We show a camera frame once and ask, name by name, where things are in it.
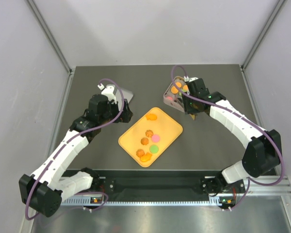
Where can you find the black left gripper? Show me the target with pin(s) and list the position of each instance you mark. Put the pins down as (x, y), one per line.
(126, 114)

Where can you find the silver tin lid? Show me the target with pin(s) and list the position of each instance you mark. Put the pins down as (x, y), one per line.
(126, 94)

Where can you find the tan swirl cookie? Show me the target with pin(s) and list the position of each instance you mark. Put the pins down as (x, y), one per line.
(140, 153)
(144, 141)

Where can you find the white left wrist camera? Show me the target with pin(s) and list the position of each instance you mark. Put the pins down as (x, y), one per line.
(109, 91)

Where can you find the metal serving tongs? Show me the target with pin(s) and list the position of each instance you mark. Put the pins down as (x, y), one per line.
(184, 107)

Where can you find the orange fish cookie upper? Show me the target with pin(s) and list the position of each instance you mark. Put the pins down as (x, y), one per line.
(151, 117)

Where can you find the orange fish cookie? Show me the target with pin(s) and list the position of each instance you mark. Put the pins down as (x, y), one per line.
(146, 157)
(151, 117)

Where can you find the yellow plastic tray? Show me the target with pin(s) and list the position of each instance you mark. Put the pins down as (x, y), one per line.
(166, 127)

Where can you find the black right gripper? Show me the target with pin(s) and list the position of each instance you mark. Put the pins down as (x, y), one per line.
(188, 109)

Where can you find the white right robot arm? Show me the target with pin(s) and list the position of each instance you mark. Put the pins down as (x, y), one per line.
(262, 147)

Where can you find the aluminium frame post left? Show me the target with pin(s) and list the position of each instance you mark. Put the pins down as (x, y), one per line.
(49, 35)

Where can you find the tan swirl cookie lower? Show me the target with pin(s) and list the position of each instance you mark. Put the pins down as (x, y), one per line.
(140, 153)

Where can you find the grey slotted cable duct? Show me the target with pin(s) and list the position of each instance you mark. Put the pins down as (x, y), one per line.
(98, 200)

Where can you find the tan swirl cookie middle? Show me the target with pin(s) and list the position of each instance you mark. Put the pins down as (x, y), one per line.
(144, 141)

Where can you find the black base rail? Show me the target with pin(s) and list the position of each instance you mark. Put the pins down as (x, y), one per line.
(160, 185)

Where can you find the pink cookie tin box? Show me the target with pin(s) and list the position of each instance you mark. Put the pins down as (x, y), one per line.
(169, 93)

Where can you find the orange fish cookie lower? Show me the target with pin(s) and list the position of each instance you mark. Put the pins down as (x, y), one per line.
(146, 157)

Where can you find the aluminium frame post right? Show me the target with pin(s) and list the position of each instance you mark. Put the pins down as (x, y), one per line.
(264, 30)

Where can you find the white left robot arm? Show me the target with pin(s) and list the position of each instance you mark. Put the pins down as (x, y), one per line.
(44, 190)

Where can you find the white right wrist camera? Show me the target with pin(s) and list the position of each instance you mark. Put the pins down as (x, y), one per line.
(188, 79)

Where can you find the tan flower cookie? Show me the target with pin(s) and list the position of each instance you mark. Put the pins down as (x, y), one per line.
(149, 133)

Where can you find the aluminium frame post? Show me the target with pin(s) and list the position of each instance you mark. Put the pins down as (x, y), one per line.
(49, 35)
(264, 30)

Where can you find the round tan dotted biscuit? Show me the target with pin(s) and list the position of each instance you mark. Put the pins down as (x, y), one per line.
(178, 84)

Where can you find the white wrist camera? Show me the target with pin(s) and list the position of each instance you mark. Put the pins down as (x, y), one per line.
(109, 91)
(188, 79)

